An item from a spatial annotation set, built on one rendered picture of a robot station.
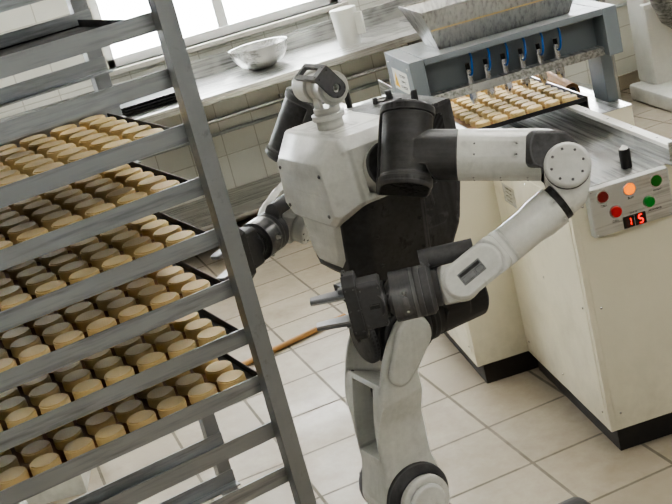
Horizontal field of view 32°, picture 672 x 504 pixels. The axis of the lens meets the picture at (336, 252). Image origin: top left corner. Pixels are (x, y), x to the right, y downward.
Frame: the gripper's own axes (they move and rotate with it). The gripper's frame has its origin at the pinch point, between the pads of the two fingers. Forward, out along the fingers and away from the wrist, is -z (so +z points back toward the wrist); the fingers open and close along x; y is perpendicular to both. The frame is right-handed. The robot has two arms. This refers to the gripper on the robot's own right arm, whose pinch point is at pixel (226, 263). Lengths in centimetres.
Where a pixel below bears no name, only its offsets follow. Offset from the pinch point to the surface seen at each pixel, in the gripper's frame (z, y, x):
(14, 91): -27, -13, 47
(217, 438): -12.9, -4.7, -34.3
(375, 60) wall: 418, -208, -47
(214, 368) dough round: -32.7, 19.0, -6.6
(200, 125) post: -35, 34, 38
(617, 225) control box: 118, 39, -41
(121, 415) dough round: -49, 11, -7
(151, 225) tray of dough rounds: -30.6, 12.8, 20.3
